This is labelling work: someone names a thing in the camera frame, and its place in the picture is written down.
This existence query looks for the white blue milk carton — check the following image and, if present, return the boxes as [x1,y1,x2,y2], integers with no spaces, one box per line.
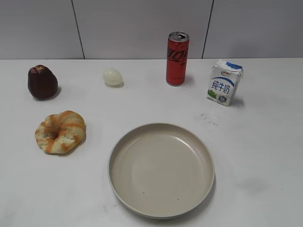
[206,60,243,106]

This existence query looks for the beige round plate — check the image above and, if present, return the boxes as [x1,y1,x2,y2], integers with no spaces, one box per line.
[107,123,215,219]

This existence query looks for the white egg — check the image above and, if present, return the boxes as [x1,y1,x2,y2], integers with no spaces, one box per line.
[102,68,123,86]

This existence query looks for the red soda can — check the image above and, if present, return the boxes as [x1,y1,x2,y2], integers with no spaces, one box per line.
[166,31,189,86]

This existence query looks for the orange striped bagel bread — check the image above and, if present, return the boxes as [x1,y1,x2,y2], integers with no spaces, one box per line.
[35,110,86,155]

